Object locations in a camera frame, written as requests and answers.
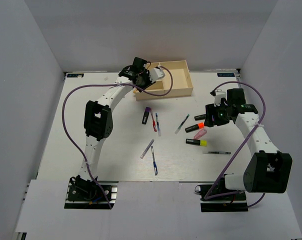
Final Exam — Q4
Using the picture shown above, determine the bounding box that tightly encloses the purple cap highlighter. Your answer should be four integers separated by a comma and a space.
141, 107, 151, 125

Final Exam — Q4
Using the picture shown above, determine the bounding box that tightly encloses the green clear pen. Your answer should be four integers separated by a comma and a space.
174, 114, 190, 135

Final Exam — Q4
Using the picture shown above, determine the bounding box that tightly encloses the black clear pen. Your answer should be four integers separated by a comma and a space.
202, 151, 231, 155

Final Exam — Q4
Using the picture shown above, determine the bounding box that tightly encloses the pink clear highlighter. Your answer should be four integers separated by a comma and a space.
193, 128, 207, 140

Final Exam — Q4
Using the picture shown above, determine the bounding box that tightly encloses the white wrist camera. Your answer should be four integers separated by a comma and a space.
149, 66, 165, 83
210, 89, 227, 107

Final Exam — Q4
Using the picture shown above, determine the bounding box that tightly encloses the orange cap highlighter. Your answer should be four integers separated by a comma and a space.
184, 122, 205, 133

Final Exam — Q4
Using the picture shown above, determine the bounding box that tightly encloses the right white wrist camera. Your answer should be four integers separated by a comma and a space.
210, 89, 227, 107

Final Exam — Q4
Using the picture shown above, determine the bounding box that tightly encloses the table logo sticker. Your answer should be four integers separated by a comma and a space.
217, 72, 235, 78
66, 73, 84, 78

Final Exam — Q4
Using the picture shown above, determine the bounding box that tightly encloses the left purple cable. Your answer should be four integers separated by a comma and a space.
62, 65, 174, 209

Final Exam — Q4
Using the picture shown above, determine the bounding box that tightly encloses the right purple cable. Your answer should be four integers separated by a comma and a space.
203, 81, 268, 209

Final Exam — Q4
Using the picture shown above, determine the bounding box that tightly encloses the purple clear pen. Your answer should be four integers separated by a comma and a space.
140, 139, 155, 159

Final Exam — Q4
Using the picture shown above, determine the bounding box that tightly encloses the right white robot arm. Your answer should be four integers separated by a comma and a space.
204, 88, 293, 200

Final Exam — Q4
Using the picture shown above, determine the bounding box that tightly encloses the purple cable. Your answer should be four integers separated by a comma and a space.
203, 81, 268, 209
62, 65, 174, 209

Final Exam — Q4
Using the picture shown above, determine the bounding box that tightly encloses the blue clear pen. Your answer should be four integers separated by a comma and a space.
155, 112, 161, 137

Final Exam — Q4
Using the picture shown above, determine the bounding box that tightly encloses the yellow cap highlighter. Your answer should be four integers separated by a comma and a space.
185, 138, 207, 147

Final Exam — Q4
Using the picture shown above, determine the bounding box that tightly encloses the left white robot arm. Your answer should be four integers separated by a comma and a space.
78, 57, 152, 181

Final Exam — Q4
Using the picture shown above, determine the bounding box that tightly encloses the left table logo sticker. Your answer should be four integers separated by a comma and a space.
66, 73, 84, 78

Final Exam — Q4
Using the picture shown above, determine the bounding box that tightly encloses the blue grip pen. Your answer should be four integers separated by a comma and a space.
151, 145, 158, 176

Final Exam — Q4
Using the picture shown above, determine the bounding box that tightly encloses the wooden compartment box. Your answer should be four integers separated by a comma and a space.
133, 59, 194, 102

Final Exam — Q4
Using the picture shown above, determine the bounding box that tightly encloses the blue cap highlighter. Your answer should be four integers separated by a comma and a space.
194, 114, 206, 121

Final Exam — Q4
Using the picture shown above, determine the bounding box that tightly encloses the red pen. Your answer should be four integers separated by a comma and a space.
150, 109, 157, 132

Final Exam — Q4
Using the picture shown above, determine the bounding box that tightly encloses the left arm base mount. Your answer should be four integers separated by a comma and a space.
64, 176, 118, 210

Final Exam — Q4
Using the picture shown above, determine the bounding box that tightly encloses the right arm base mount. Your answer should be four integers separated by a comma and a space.
194, 184, 249, 213

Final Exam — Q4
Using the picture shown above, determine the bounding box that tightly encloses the right table logo sticker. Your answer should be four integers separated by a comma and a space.
217, 72, 235, 78

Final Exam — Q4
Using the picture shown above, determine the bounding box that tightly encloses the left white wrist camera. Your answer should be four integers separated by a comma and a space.
149, 66, 165, 83

